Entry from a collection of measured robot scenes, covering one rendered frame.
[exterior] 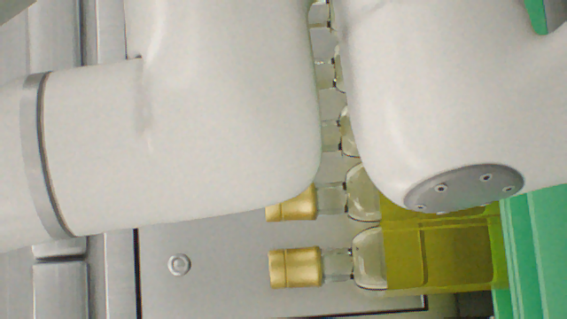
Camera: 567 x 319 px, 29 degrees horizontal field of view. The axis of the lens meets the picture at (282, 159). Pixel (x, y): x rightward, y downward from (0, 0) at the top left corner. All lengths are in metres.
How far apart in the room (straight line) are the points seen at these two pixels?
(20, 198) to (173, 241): 0.57
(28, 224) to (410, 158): 0.18
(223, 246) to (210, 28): 0.58
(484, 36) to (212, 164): 0.14
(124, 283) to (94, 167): 0.57
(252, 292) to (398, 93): 0.60
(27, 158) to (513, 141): 0.22
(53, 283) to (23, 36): 0.27
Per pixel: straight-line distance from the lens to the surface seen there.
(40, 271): 1.11
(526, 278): 0.92
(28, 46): 1.18
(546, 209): 0.86
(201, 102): 0.52
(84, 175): 0.53
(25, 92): 0.55
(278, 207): 0.96
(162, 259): 1.10
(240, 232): 1.10
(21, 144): 0.54
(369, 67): 0.53
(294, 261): 0.95
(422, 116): 0.51
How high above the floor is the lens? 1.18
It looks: 2 degrees down
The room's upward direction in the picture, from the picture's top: 94 degrees counter-clockwise
